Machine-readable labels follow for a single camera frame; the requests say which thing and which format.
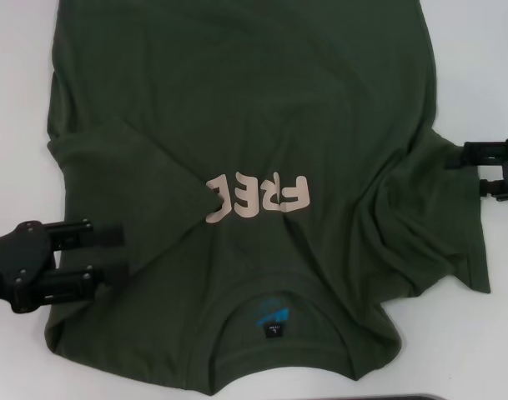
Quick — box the dark green FREE! t-shirt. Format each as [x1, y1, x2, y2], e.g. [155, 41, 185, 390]
[43, 0, 492, 372]

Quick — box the dark robot torso edge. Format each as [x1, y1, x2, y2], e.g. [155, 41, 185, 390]
[244, 393, 440, 400]

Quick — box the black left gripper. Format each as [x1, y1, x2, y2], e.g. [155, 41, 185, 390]
[0, 219, 130, 314]

